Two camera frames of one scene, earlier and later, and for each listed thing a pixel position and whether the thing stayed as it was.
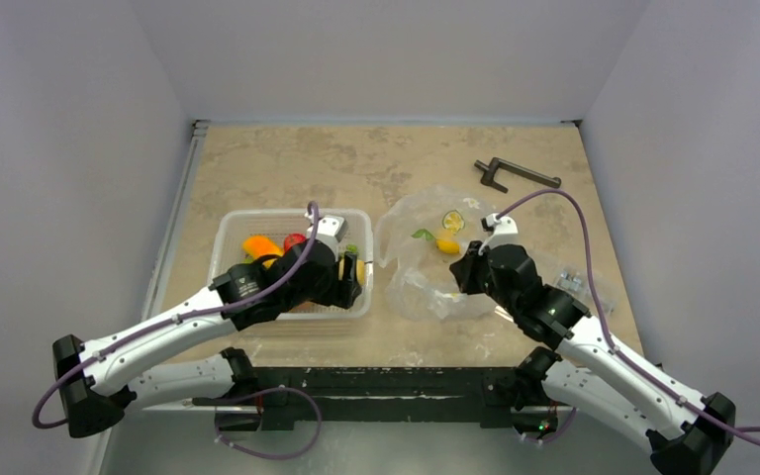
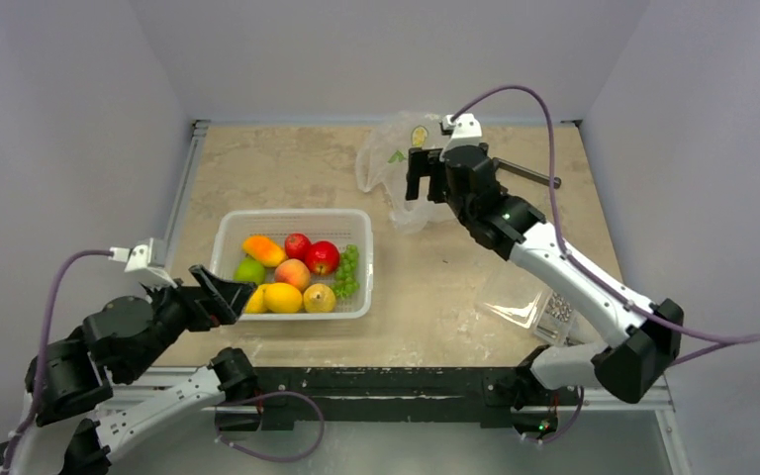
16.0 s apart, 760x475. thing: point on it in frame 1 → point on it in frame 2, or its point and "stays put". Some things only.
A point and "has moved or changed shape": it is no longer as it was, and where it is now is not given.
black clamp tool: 513,169 stays put
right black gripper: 471,267 → 432,166
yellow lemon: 361,271 has moved or changed shape
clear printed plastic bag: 421,231 → 382,161
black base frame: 460,396 stays put
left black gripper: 348,269 → 225,296
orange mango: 258,245 stays put
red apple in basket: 292,239 stays put
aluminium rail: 198,137 stays put
